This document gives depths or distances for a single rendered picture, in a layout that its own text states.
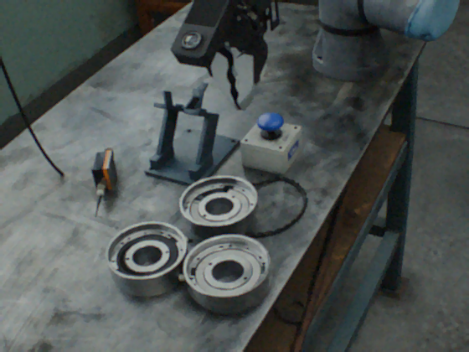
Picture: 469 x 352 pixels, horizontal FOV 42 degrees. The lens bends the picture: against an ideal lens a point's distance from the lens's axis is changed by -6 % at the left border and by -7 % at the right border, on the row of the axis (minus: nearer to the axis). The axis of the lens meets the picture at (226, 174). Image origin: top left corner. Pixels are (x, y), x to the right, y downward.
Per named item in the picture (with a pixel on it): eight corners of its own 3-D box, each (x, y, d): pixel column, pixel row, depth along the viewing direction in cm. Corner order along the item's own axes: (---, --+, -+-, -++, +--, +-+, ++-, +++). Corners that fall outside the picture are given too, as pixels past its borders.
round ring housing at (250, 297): (273, 256, 83) (271, 233, 81) (270, 318, 75) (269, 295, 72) (193, 258, 84) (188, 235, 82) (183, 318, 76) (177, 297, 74)
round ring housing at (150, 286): (140, 313, 77) (133, 292, 75) (98, 270, 84) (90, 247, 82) (207, 272, 82) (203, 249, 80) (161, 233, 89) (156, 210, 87)
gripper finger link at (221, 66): (255, 91, 88) (249, 31, 82) (236, 114, 83) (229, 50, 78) (234, 88, 89) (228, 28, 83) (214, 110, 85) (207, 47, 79)
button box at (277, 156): (285, 176, 96) (283, 149, 93) (242, 166, 99) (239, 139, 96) (306, 147, 102) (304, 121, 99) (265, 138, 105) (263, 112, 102)
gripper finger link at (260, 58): (271, 80, 80) (265, 17, 74) (266, 86, 79) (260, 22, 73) (237, 75, 82) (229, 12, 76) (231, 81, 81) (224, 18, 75)
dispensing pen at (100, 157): (82, 205, 89) (98, 139, 102) (90, 228, 91) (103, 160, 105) (97, 204, 89) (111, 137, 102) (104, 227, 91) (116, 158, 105)
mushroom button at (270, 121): (278, 154, 96) (276, 126, 94) (254, 149, 98) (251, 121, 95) (289, 140, 99) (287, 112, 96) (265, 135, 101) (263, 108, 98)
